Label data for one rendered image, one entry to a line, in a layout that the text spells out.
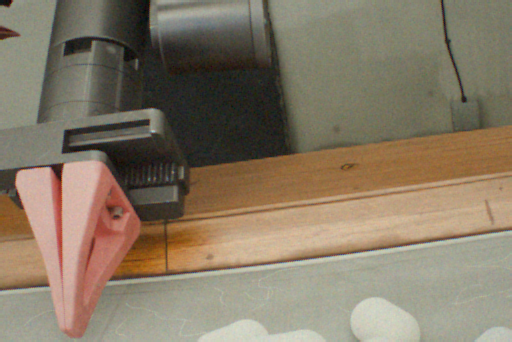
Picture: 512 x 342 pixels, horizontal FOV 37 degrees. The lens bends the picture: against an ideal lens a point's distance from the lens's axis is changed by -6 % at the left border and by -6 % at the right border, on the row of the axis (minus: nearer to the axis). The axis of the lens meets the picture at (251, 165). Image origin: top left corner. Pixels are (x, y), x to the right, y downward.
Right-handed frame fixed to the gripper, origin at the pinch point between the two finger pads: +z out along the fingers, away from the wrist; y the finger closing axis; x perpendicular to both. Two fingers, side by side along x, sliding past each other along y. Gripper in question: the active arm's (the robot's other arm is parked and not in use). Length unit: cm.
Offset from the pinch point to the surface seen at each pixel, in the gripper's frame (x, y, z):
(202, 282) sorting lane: 5.9, 5.1, -3.9
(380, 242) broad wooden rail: 6.5, 14.7, -5.5
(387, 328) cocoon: -2.1, 14.6, 2.3
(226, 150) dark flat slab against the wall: 168, -26, -112
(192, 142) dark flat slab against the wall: 165, -35, -115
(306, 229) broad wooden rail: 6.4, 10.7, -6.8
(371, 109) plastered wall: 164, 18, -119
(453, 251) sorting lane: 5.7, 18.6, -4.2
